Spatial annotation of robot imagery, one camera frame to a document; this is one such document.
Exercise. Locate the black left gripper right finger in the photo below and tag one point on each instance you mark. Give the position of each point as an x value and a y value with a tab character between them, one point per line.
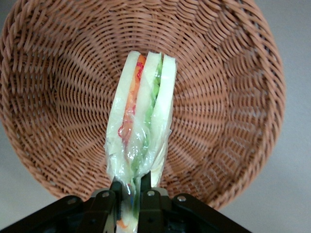
153	208

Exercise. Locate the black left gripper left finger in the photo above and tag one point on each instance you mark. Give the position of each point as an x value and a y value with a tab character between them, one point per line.
104	206

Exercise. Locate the round brown wicker basket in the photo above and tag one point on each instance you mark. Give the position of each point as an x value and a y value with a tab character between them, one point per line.
60	97

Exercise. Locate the triangle sandwich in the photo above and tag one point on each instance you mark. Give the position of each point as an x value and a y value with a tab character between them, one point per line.
143	109

